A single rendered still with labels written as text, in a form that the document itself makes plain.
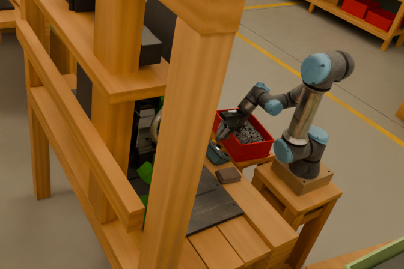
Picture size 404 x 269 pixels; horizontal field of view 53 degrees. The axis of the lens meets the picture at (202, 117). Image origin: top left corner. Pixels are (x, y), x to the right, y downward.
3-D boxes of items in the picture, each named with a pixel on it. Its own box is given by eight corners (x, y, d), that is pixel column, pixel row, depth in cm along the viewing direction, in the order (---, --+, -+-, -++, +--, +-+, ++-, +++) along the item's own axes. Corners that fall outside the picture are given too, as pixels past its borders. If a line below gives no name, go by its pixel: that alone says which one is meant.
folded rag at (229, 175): (221, 184, 183) (223, 180, 181) (214, 172, 189) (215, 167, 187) (240, 181, 187) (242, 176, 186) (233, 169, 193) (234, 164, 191)
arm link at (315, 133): (327, 158, 193) (336, 135, 185) (306, 164, 187) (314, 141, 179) (310, 143, 201) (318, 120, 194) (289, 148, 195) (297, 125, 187)
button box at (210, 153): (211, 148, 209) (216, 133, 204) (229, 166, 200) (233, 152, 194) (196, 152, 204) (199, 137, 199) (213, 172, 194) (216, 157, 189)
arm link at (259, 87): (266, 86, 193) (256, 77, 199) (251, 103, 195) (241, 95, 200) (274, 92, 198) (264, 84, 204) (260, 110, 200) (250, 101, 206)
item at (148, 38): (139, 42, 135) (141, 22, 131) (160, 63, 126) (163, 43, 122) (119, 44, 132) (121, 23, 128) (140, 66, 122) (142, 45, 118)
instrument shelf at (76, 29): (83, -13, 183) (83, -22, 181) (185, 92, 127) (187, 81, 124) (24, -12, 170) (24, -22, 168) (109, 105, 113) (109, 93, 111)
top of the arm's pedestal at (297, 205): (297, 157, 225) (299, 152, 223) (340, 197, 205) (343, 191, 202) (252, 172, 208) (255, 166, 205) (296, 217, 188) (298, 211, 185)
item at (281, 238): (137, 81, 271) (139, 61, 262) (288, 257, 176) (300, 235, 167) (117, 84, 263) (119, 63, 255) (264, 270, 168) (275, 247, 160)
